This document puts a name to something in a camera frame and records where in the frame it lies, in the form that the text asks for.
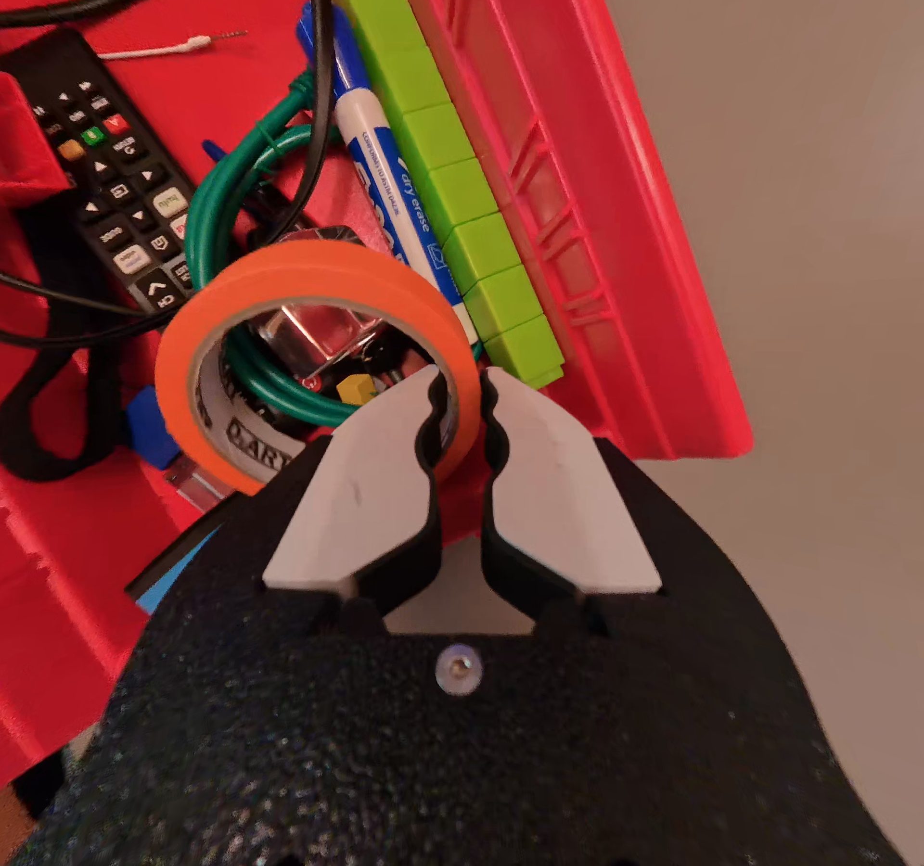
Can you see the black remote control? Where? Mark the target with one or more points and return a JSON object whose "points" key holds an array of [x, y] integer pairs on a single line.
{"points": [[101, 159]]}

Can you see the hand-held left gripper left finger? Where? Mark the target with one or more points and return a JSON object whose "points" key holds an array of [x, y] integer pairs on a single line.
{"points": [[361, 505]]}

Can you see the blue and white marker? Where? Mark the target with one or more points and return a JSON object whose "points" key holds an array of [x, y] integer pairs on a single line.
{"points": [[390, 173]]}

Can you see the small yellow block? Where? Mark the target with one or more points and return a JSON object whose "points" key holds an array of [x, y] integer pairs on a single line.
{"points": [[355, 390]]}

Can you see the shiny metal clip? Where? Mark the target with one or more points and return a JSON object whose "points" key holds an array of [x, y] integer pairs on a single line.
{"points": [[318, 335]]}

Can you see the green block bar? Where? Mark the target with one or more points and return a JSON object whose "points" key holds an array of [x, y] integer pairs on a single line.
{"points": [[448, 159]]}

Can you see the red plastic bin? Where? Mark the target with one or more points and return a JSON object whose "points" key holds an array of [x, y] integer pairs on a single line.
{"points": [[621, 231]]}

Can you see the blue and black sponge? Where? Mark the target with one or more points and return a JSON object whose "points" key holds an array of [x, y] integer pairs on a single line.
{"points": [[181, 563]]}

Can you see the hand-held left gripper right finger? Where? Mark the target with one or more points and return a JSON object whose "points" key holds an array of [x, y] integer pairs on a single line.
{"points": [[563, 505]]}

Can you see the orange tape roll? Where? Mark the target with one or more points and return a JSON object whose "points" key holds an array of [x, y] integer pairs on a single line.
{"points": [[289, 277]]}

